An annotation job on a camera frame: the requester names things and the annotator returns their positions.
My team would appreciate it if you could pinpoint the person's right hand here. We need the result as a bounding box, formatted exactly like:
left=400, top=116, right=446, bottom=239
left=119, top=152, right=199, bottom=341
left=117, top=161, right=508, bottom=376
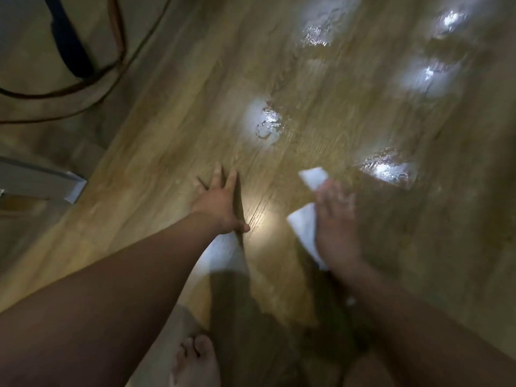
left=313, top=179, right=362, bottom=271

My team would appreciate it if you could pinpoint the white towel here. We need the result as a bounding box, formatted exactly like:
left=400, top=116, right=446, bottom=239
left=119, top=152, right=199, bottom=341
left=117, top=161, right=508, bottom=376
left=286, top=166, right=331, bottom=272

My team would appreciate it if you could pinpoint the person's left forearm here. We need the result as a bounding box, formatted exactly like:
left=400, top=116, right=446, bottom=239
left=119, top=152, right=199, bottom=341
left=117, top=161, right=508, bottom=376
left=0, top=212, right=226, bottom=387

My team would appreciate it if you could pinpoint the person's left foot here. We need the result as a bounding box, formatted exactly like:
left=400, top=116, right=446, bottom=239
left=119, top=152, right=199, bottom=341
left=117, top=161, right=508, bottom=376
left=169, top=334, right=221, bottom=387

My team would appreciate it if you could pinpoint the person's left hand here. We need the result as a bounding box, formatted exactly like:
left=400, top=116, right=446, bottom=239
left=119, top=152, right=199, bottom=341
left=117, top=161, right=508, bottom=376
left=190, top=161, right=252, bottom=235

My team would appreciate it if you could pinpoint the grey metal furniture leg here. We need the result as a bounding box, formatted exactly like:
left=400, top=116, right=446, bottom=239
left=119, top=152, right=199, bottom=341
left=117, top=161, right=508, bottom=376
left=0, top=156, right=88, bottom=205

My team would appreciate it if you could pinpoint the person's right forearm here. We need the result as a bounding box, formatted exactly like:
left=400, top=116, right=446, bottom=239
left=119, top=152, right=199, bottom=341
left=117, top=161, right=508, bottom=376
left=332, top=255, right=516, bottom=387

